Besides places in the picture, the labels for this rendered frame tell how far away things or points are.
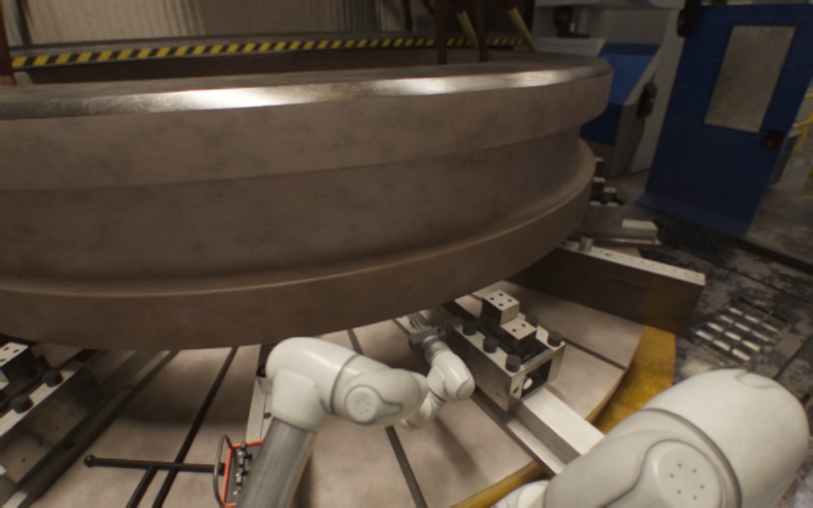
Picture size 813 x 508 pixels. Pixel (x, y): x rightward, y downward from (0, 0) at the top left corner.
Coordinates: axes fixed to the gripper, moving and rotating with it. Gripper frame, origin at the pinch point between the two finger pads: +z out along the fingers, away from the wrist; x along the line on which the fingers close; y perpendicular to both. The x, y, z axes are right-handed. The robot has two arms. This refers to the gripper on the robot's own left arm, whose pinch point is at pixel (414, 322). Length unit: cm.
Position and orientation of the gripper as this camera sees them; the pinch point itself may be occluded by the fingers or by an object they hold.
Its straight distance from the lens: 155.8
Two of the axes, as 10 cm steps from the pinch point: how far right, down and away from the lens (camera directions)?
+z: -4.1, -4.4, 8.0
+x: -9.1, 2.1, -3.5
